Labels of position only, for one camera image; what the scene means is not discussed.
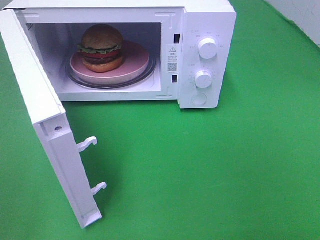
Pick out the upper white power knob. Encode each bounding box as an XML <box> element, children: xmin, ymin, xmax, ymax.
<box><xmin>197</xmin><ymin>36</ymin><xmax>218</xmax><ymax>60</ymax></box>

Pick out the white microwave oven body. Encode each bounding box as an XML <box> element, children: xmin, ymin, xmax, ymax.
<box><xmin>2</xmin><ymin>0</ymin><xmax>237</xmax><ymax>109</ymax></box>

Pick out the burger with lettuce and tomato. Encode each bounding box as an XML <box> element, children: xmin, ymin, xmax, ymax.
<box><xmin>78</xmin><ymin>24</ymin><xmax>124</xmax><ymax>73</ymax></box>

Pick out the round white door release button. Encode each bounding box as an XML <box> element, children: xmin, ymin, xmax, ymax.
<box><xmin>191</xmin><ymin>93</ymin><xmax>207</xmax><ymax>106</ymax></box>

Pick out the green table cloth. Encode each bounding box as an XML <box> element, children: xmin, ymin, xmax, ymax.
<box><xmin>0</xmin><ymin>0</ymin><xmax>320</xmax><ymax>240</ymax></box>

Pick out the glass microwave turntable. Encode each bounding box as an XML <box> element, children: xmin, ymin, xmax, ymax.
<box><xmin>66</xmin><ymin>54</ymin><xmax>157</xmax><ymax>90</ymax></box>

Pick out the pink round plate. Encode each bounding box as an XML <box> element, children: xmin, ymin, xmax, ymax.
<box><xmin>70</xmin><ymin>41</ymin><xmax>151</xmax><ymax>89</ymax></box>

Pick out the lower white timer knob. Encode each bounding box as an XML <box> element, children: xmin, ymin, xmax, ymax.
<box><xmin>194</xmin><ymin>70</ymin><xmax>213</xmax><ymax>89</ymax></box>

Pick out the white microwave door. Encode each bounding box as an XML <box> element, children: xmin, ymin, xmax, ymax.
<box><xmin>0</xmin><ymin>9</ymin><xmax>107</xmax><ymax>228</ymax></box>

